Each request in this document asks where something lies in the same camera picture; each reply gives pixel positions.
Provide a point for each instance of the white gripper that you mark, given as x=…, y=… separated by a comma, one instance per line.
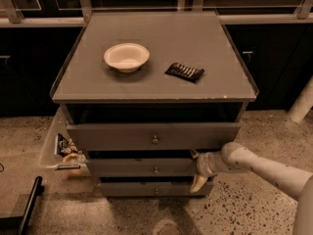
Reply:
x=203, y=165

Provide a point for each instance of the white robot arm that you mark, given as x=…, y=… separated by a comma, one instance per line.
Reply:
x=234, y=157

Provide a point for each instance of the grey top drawer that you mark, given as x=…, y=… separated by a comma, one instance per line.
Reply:
x=152, y=136

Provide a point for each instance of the grey drawer cabinet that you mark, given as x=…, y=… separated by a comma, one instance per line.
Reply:
x=89, y=91

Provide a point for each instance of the black snack packet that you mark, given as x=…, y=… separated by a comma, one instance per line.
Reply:
x=184, y=72

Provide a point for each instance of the white paper bowl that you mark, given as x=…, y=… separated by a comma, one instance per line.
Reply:
x=126, y=57

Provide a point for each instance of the snack bags in bin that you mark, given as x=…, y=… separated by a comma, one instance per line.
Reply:
x=66, y=149

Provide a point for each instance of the clear plastic bin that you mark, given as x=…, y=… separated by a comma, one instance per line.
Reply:
x=49, y=160

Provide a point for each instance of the black bar at floor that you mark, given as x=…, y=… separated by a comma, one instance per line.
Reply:
x=20, y=223

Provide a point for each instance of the white post at right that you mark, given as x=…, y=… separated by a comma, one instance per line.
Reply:
x=303, y=104

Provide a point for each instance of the metal window rail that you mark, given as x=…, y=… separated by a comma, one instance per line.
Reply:
x=57, y=13

